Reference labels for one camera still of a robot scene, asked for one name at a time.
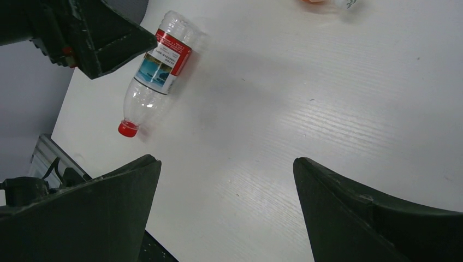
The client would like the orange tinted bottle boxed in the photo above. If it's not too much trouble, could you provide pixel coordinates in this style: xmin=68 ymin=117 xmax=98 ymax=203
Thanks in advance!
xmin=298 ymin=0 xmax=363 ymax=10

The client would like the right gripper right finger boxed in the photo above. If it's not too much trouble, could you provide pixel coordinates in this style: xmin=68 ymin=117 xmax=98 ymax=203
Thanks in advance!
xmin=293 ymin=157 xmax=462 ymax=261

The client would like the aluminium frame rail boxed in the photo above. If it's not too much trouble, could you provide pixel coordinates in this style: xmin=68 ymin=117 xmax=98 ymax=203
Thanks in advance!
xmin=27 ymin=134 xmax=91 ymax=188

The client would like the clear bottle red teal label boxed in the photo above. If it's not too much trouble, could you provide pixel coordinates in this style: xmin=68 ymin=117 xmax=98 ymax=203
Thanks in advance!
xmin=118 ymin=10 xmax=206 ymax=138

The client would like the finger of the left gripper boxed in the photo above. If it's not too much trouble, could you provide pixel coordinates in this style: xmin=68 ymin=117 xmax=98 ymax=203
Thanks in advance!
xmin=70 ymin=0 xmax=157 ymax=79

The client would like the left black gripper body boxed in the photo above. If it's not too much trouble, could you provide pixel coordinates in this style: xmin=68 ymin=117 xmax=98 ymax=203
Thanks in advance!
xmin=1 ymin=1 xmax=78 ymax=68

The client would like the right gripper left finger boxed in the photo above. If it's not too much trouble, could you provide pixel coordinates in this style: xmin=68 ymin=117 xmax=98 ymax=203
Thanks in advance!
xmin=1 ymin=154 xmax=162 ymax=261

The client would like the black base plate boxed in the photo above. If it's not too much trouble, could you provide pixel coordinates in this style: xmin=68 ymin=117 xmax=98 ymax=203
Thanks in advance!
xmin=138 ymin=230 xmax=178 ymax=262

